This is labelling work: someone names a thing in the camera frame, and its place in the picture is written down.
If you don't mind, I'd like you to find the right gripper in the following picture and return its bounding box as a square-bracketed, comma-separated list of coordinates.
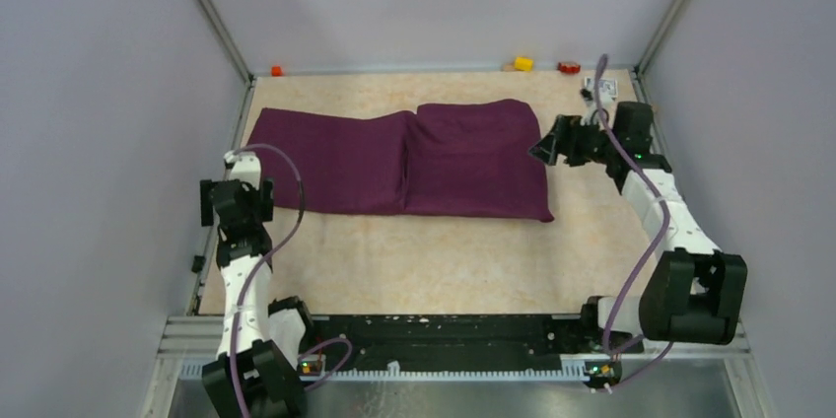
[527, 113, 619, 167]

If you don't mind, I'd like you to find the purple cloth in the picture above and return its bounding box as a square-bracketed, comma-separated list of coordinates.
[247, 100, 554, 223]

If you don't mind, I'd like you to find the blue playing card deck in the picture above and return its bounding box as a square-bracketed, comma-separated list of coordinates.
[582, 77, 619, 100]

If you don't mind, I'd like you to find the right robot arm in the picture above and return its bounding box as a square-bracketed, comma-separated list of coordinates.
[529, 102, 748, 354]

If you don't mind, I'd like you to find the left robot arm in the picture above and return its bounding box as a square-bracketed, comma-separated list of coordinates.
[200, 144, 316, 417]

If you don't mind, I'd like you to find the red small block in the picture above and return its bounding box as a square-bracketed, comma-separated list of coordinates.
[556, 61, 582, 75]

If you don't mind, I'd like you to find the yellow small block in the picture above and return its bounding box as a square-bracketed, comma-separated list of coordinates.
[512, 56, 534, 72]

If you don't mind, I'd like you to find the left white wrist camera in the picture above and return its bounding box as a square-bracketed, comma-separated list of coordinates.
[223, 151, 262, 188]

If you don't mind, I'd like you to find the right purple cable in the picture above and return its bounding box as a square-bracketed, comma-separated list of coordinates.
[591, 54, 674, 393]

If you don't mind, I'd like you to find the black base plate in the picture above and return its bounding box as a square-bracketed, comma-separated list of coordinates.
[309, 313, 603, 373]

